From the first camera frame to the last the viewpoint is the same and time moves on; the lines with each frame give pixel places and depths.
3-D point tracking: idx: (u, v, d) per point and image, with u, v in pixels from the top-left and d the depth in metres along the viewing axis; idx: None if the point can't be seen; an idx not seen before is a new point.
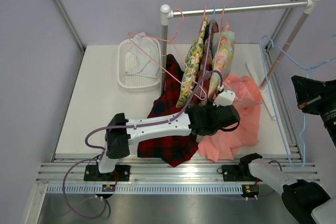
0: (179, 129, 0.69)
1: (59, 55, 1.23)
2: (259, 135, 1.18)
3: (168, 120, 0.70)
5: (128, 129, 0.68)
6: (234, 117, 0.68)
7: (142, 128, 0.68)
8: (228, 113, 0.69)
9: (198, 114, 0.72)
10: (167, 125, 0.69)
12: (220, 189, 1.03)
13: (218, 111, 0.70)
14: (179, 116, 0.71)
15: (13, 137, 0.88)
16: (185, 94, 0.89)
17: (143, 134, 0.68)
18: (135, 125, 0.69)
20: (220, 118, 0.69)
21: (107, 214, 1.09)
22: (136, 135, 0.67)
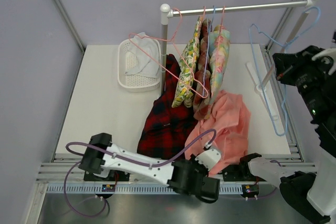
0: (155, 178, 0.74)
1: (59, 55, 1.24)
2: (259, 135, 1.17)
3: (149, 166, 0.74)
5: (106, 156, 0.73)
6: (214, 195, 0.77)
7: (118, 160, 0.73)
8: (212, 188, 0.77)
9: (185, 174, 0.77)
10: (147, 169, 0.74)
12: (220, 189, 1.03)
13: (205, 180, 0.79)
14: (163, 166, 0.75)
15: (13, 136, 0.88)
16: (184, 94, 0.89)
17: (118, 166, 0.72)
18: (114, 155, 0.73)
20: (204, 187, 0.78)
21: (107, 211, 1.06)
22: (111, 165, 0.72)
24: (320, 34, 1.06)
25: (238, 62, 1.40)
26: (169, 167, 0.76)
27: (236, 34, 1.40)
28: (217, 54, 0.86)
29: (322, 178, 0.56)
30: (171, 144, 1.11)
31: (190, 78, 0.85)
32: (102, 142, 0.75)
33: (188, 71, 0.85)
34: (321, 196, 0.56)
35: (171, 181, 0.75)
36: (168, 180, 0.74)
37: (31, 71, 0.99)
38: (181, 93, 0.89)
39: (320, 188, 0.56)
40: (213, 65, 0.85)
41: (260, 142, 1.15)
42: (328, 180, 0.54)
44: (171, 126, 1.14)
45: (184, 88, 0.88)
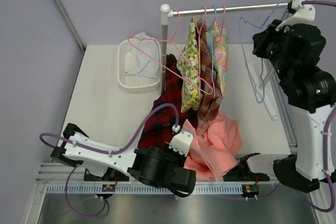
0: (116, 167, 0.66)
1: (59, 55, 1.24)
2: (259, 135, 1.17)
3: (110, 153, 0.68)
5: (67, 145, 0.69)
6: (187, 188, 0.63)
7: (79, 149, 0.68)
8: (184, 180, 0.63)
9: (150, 161, 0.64)
10: (107, 157, 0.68)
12: (220, 189, 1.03)
13: (177, 171, 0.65)
14: (125, 153, 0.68)
15: (13, 136, 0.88)
16: (196, 97, 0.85)
17: (78, 155, 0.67)
18: (74, 143, 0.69)
20: (175, 179, 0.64)
21: (107, 210, 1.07)
22: (70, 153, 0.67)
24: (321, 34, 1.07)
25: (238, 63, 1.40)
26: (133, 154, 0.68)
27: (236, 34, 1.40)
28: (218, 53, 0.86)
29: (301, 142, 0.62)
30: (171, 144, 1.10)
31: (198, 80, 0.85)
32: (64, 131, 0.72)
33: (194, 73, 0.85)
34: (305, 161, 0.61)
35: (131, 169, 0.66)
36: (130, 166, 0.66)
37: (32, 71, 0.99)
38: (193, 97, 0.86)
39: (302, 153, 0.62)
40: (217, 64, 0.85)
41: (260, 142, 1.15)
42: (305, 141, 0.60)
44: (171, 126, 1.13)
45: (194, 92, 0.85)
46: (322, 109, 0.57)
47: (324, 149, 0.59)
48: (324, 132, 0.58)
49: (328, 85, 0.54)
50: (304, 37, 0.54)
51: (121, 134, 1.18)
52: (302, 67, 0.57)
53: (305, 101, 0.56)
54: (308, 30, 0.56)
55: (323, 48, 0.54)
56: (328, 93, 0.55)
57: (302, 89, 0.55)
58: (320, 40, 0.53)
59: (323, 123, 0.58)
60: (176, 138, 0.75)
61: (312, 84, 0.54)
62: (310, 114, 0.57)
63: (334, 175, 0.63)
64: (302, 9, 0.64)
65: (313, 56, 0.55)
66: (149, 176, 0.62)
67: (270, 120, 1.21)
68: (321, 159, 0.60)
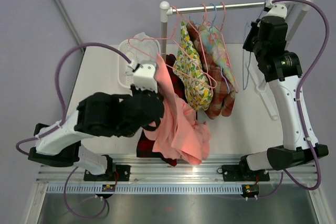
0: (69, 133, 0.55)
1: (59, 55, 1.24)
2: (260, 135, 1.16)
3: (59, 125, 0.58)
5: (37, 143, 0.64)
6: (143, 111, 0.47)
7: (43, 138, 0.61)
8: (135, 106, 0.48)
9: (90, 107, 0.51)
10: (58, 130, 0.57)
12: (220, 189, 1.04)
13: (127, 102, 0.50)
14: (70, 117, 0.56)
15: (13, 136, 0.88)
16: (208, 95, 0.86)
17: (44, 144, 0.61)
18: (39, 136, 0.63)
20: (127, 112, 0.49)
21: (106, 211, 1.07)
22: (40, 147, 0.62)
24: (321, 34, 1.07)
25: (238, 62, 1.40)
26: (75, 113, 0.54)
27: (236, 33, 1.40)
28: (220, 50, 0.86)
29: (283, 117, 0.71)
30: None
31: (205, 78, 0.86)
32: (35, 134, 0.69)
33: (199, 73, 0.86)
34: (289, 131, 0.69)
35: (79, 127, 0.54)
36: (77, 124, 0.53)
37: (31, 71, 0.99)
38: (205, 95, 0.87)
39: (285, 126, 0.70)
40: (221, 61, 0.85)
41: (260, 141, 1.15)
42: (284, 112, 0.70)
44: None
45: (205, 90, 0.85)
46: (291, 80, 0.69)
47: (301, 116, 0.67)
48: (297, 99, 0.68)
49: (292, 61, 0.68)
50: (270, 22, 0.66)
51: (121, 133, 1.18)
52: (272, 47, 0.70)
53: (274, 73, 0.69)
54: (274, 18, 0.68)
55: (286, 31, 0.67)
56: (293, 66, 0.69)
57: (271, 64, 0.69)
58: (283, 25, 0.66)
59: (294, 91, 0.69)
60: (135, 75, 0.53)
61: (277, 60, 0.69)
62: (280, 83, 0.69)
63: (319, 148, 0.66)
64: (275, 7, 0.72)
65: (279, 37, 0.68)
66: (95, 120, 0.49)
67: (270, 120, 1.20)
68: (300, 127, 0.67)
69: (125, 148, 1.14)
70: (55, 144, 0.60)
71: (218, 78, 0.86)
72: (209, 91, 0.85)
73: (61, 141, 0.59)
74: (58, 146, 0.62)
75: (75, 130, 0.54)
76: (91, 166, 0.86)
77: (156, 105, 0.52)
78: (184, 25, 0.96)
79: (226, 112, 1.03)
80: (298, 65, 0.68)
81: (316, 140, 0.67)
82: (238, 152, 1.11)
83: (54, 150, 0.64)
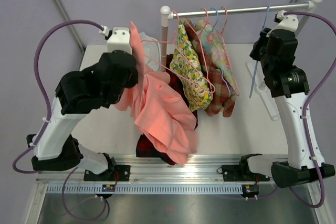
0: (59, 123, 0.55)
1: (59, 55, 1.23)
2: (260, 135, 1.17)
3: (46, 120, 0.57)
5: (35, 150, 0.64)
6: (115, 65, 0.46)
7: (40, 142, 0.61)
8: (105, 64, 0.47)
9: (67, 85, 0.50)
10: (49, 126, 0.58)
12: (220, 189, 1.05)
13: (98, 67, 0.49)
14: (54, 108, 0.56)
15: (13, 136, 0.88)
16: (208, 97, 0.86)
17: (43, 147, 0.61)
18: (34, 143, 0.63)
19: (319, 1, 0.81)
20: (102, 76, 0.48)
21: (106, 213, 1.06)
22: (41, 152, 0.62)
24: (322, 35, 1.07)
25: (238, 62, 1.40)
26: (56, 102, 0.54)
27: (236, 34, 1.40)
28: (220, 51, 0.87)
29: (289, 134, 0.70)
30: None
31: (205, 81, 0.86)
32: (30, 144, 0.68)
33: (198, 75, 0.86)
34: (293, 149, 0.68)
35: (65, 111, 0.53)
36: (62, 108, 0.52)
37: (31, 71, 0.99)
38: (205, 98, 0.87)
39: (291, 143, 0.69)
40: (220, 63, 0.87)
41: (259, 142, 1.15)
42: (291, 130, 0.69)
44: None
45: (205, 93, 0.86)
46: (297, 96, 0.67)
47: (307, 135, 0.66)
48: (303, 117, 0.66)
49: (298, 77, 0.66)
50: (280, 38, 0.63)
51: (121, 133, 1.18)
52: (280, 63, 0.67)
53: (281, 89, 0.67)
54: (285, 32, 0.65)
55: (295, 48, 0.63)
56: (300, 83, 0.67)
57: (277, 80, 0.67)
58: (293, 42, 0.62)
59: (301, 108, 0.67)
60: (109, 42, 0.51)
61: (284, 75, 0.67)
62: (286, 99, 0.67)
63: (325, 167, 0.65)
64: (285, 20, 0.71)
65: (289, 54, 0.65)
66: (75, 95, 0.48)
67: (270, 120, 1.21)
68: (306, 146, 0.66)
69: (125, 148, 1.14)
70: (50, 141, 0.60)
71: (219, 81, 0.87)
72: (209, 93, 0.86)
73: (56, 136, 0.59)
74: (55, 144, 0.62)
75: (64, 115, 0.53)
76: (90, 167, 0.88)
77: (126, 56, 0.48)
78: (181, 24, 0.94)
79: (227, 113, 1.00)
80: (305, 82, 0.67)
81: (323, 160, 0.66)
82: (237, 152, 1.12)
83: (55, 150, 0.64)
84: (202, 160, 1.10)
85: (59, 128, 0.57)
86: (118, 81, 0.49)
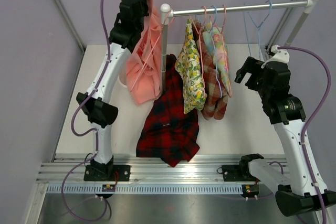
0: (119, 57, 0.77)
1: (59, 55, 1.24)
2: (258, 136, 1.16)
3: (108, 60, 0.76)
5: (95, 95, 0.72)
6: (133, 4, 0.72)
7: (102, 84, 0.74)
8: (126, 9, 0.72)
9: (117, 33, 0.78)
10: (111, 63, 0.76)
12: (220, 188, 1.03)
13: (122, 14, 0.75)
14: (113, 50, 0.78)
15: (14, 135, 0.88)
16: (201, 97, 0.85)
17: (107, 85, 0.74)
18: (94, 88, 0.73)
19: None
20: (129, 17, 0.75)
21: (108, 216, 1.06)
22: (103, 92, 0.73)
24: (321, 34, 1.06)
25: (238, 62, 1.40)
26: (113, 45, 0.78)
27: (235, 34, 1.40)
28: (219, 52, 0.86)
29: (289, 159, 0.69)
30: (171, 144, 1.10)
31: (200, 80, 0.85)
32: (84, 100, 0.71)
33: (196, 73, 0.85)
34: (294, 176, 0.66)
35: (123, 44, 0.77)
36: (123, 45, 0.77)
37: (31, 71, 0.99)
38: (197, 97, 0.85)
39: (291, 168, 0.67)
40: (220, 64, 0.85)
41: (259, 141, 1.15)
42: (291, 157, 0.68)
44: (171, 126, 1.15)
45: (198, 92, 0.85)
46: (294, 123, 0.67)
47: (307, 161, 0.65)
48: (302, 142, 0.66)
49: (295, 105, 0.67)
50: (274, 69, 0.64)
51: (121, 132, 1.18)
52: (276, 92, 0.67)
53: (278, 116, 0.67)
54: (278, 64, 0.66)
55: (290, 78, 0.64)
56: (296, 110, 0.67)
57: (275, 107, 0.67)
58: (286, 72, 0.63)
59: (299, 134, 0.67)
60: None
61: (281, 103, 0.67)
62: (284, 126, 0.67)
63: (328, 194, 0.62)
64: (278, 52, 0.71)
65: (284, 84, 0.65)
66: (126, 37, 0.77)
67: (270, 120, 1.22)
68: (307, 171, 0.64)
69: (125, 148, 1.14)
70: (111, 77, 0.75)
71: (213, 81, 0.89)
72: (202, 93, 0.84)
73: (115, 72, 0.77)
74: (111, 84, 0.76)
75: (124, 49, 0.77)
76: (100, 148, 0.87)
77: None
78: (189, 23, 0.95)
79: (218, 115, 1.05)
80: (301, 109, 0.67)
81: (325, 186, 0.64)
82: (237, 152, 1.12)
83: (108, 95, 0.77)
84: (202, 160, 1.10)
85: (118, 64, 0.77)
86: (138, 14, 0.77)
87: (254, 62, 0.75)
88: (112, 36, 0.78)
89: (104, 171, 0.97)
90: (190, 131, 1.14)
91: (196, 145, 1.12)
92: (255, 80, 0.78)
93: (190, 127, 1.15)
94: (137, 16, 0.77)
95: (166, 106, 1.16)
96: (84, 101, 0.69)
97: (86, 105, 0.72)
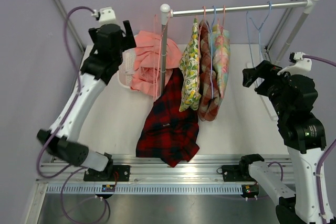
0: (92, 89, 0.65)
1: (59, 55, 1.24)
2: (258, 135, 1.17)
3: (78, 92, 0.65)
5: (59, 132, 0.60)
6: (111, 33, 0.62)
7: (67, 120, 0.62)
8: (103, 38, 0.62)
9: (92, 63, 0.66)
10: (81, 95, 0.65)
12: (220, 189, 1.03)
13: (98, 44, 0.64)
14: (84, 80, 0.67)
15: (14, 136, 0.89)
16: (193, 97, 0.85)
17: (73, 123, 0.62)
18: (60, 125, 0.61)
19: None
20: (106, 47, 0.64)
21: (106, 217, 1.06)
22: (69, 130, 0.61)
24: (321, 34, 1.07)
25: (238, 62, 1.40)
26: (84, 75, 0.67)
27: (235, 34, 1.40)
28: (219, 54, 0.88)
29: (298, 184, 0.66)
30: (171, 144, 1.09)
31: (196, 80, 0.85)
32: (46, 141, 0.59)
33: (193, 73, 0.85)
34: (302, 202, 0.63)
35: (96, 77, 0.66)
36: (96, 72, 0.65)
37: (31, 71, 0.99)
38: (190, 96, 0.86)
39: (300, 194, 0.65)
40: (218, 65, 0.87)
41: (260, 140, 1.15)
42: (301, 183, 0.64)
44: (171, 126, 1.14)
45: (192, 91, 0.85)
46: (312, 151, 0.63)
47: (319, 191, 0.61)
48: (316, 174, 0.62)
49: (316, 129, 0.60)
50: (299, 88, 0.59)
51: (121, 133, 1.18)
52: (296, 113, 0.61)
53: (296, 142, 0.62)
54: (304, 81, 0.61)
55: (315, 99, 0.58)
56: (317, 136, 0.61)
57: (293, 132, 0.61)
58: (313, 93, 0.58)
59: (315, 164, 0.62)
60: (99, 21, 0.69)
61: (301, 127, 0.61)
62: (301, 155, 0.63)
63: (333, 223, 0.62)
64: (300, 61, 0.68)
65: (307, 105, 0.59)
66: (101, 67, 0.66)
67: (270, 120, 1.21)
68: (316, 201, 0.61)
69: (125, 148, 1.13)
70: (79, 114, 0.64)
71: (207, 81, 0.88)
72: (195, 93, 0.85)
73: (84, 105, 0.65)
74: (79, 122, 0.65)
75: (97, 80, 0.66)
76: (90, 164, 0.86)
77: (111, 27, 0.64)
78: (196, 23, 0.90)
79: (209, 116, 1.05)
80: (322, 136, 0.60)
81: (331, 215, 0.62)
82: (238, 152, 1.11)
83: (76, 134, 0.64)
84: (202, 159, 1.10)
85: (89, 97, 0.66)
86: (116, 44, 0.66)
87: (270, 68, 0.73)
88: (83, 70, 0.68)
89: (104, 171, 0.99)
90: (190, 132, 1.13)
91: (196, 145, 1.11)
92: (267, 87, 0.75)
93: (190, 128, 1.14)
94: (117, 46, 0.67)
95: (166, 106, 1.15)
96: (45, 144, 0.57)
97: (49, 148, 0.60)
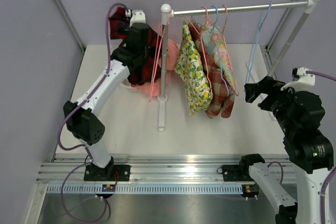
0: (118, 73, 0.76)
1: (59, 55, 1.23)
2: (262, 136, 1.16)
3: (106, 74, 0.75)
5: (85, 105, 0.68)
6: (142, 30, 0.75)
7: (94, 96, 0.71)
8: (133, 36, 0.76)
9: (121, 54, 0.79)
10: (108, 78, 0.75)
12: (220, 189, 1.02)
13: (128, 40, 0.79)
14: (112, 65, 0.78)
15: (14, 136, 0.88)
16: (208, 97, 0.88)
17: (97, 99, 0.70)
18: (86, 98, 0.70)
19: None
20: (136, 41, 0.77)
21: (107, 216, 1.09)
22: (94, 105, 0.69)
24: (321, 34, 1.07)
25: (238, 62, 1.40)
26: (113, 62, 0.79)
27: (236, 34, 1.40)
28: (220, 51, 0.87)
29: (301, 200, 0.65)
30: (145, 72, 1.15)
31: (205, 80, 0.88)
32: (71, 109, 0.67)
33: (200, 74, 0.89)
34: (304, 217, 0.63)
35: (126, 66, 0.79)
36: (124, 62, 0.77)
37: (31, 70, 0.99)
38: (205, 97, 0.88)
39: (303, 210, 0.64)
40: (222, 63, 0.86)
41: (262, 141, 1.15)
42: (304, 200, 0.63)
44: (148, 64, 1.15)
45: (205, 92, 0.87)
46: (319, 171, 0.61)
47: (322, 209, 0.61)
48: (321, 193, 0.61)
49: (325, 150, 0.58)
50: (305, 106, 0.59)
51: (121, 132, 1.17)
52: (303, 130, 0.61)
53: (303, 161, 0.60)
54: (310, 98, 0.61)
55: (323, 117, 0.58)
56: (325, 157, 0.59)
57: (300, 150, 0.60)
58: (321, 110, 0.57)
59: (321, 184, 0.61)
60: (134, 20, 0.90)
61: (308, 146, 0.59)
62: (307, 174, 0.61)
63: None
64: (303, 77, 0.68)
65: (314, 123, 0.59)
66: (128, 57, 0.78)
67: (270, 120, 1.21)
68: (319, 219, 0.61)
69: (126, 148, 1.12)
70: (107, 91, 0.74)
71: (218, 80, 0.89)
72: (209, 93, 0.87)
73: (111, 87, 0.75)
74: (103, 101, 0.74)
75: (125, 66, 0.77)
76: (93, 156, 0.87)
77: (139, 24, 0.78)
78: (186, 25, 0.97)
79: (225, 114, 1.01)
80: (330, 157, 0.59)
81: None
82: (240, 152, 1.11)
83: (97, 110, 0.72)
84: (205, 160, 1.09)
85: (116, 80, 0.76)
86: (143, 40, 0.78)
87: (272, 84, 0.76)
88: (114, 57, 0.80)
89: (104, 171, 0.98)
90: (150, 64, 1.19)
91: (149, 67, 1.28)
92: (271, 102, 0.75)
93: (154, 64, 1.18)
94: (144, 43, 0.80)
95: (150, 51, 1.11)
96: (72, 112, 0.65)
97: (74, 118, 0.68)
